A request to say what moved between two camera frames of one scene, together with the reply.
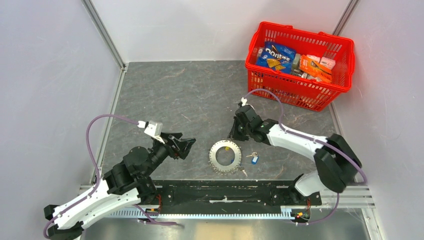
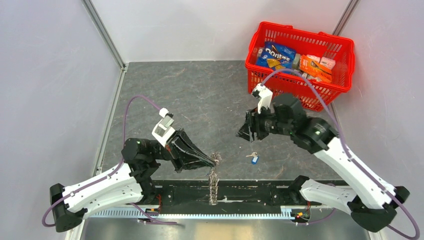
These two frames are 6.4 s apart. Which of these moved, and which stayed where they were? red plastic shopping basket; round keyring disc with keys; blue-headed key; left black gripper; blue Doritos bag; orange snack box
Moved: round keyring disc with keys; left black gripper
Stayed: red plastic shopping basket; blue-headed key; orange snack box; blue Doritos bag
